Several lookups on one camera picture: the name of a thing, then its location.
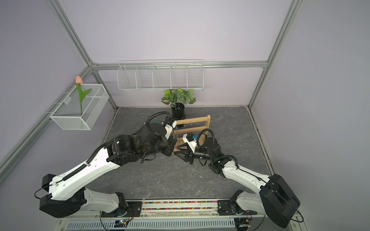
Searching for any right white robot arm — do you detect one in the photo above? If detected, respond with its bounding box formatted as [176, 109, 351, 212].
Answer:
[174, 138, 301, 228]

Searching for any pink artificial tulip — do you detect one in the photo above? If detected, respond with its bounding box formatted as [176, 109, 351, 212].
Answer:
[75, 76, 92, 116]

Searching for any white wire wall shelf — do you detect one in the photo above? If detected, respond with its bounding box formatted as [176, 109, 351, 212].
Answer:
[117, 59, 204, 91]

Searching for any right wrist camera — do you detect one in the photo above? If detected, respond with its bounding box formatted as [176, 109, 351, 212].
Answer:
[183, 132, 198, 152]

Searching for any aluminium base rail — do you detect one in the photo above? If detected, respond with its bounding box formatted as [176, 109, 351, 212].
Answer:
[54, 196, 299, 231]

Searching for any wooden jewelry display stand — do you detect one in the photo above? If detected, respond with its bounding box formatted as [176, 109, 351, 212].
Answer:
[173, 115, 211, 152]

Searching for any white slotted cable duct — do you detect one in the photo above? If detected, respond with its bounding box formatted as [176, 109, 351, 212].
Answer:
[65, 218, 236, 231]

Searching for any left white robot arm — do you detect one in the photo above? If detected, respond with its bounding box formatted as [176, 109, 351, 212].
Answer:
[39, 121, 177, 218]

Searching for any white mesh wall basket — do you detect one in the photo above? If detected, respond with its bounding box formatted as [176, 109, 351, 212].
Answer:
[50, 84, 109, 131]

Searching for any potted green plant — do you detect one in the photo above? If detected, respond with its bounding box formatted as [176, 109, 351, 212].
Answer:
[161, 88, 196, 120]

